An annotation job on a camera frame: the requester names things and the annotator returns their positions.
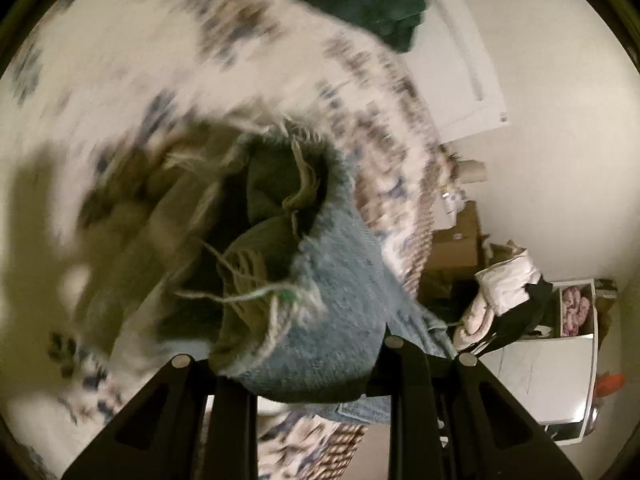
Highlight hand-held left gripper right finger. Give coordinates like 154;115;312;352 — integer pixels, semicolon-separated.
365;323;585;480

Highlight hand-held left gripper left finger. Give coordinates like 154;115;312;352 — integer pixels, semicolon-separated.
61;353;259;480

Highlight blue denim pants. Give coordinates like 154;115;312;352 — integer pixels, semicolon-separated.
85;127;456;428

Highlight white cabinet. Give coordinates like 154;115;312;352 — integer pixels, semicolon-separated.
480;279;618;445

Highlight black cloth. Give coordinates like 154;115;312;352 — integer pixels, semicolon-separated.
487;277;553;353

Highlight white folded blanket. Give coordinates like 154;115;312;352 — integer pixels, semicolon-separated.
452;246;543;353

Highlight brown cardboard box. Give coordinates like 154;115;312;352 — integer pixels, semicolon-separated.
420;200;493;306

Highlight pink cloth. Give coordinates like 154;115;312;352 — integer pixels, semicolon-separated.
561;285;593;337

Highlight orange object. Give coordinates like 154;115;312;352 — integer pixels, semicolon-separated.
597;372;627;397

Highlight patterned white bedspread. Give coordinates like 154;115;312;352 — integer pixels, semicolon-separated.
0;0;451;480

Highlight white door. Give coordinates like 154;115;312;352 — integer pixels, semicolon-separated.
402;0;510;145

